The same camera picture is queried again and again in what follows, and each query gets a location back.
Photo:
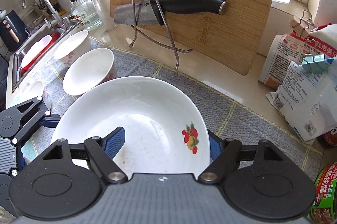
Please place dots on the black handled kitchen knife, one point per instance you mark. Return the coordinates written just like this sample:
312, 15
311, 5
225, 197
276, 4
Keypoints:
147, 12

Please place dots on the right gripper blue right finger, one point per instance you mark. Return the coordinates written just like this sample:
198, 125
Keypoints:
224, 159

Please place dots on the green lid sauce jar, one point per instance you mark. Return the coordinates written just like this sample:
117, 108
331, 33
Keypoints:
323, 210

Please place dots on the red white basin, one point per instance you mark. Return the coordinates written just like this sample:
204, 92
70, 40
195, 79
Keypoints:
37, 49

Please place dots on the white clipped food bag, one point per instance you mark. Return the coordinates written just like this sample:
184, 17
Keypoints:
307, 101

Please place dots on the white floral bowl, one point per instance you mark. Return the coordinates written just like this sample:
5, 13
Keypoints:
91, 69
36, 89
72, 48

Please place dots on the stainless steel sink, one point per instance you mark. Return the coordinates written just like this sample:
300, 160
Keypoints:
14, 77

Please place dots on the white plate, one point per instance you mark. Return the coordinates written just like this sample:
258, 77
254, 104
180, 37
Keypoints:
164, 130

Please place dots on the glass jar with green lid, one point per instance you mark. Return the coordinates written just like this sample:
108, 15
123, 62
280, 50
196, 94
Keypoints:
85, 13

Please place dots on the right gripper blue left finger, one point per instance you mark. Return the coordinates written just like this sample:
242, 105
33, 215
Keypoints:
101, 152

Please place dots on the dark soy sauce bottle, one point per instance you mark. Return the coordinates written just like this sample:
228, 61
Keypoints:
329, 139

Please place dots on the grey checked table mat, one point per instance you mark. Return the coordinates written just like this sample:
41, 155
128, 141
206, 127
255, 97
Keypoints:
224, 116

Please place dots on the red white salt bag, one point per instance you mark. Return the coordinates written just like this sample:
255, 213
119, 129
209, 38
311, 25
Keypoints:
304, 39

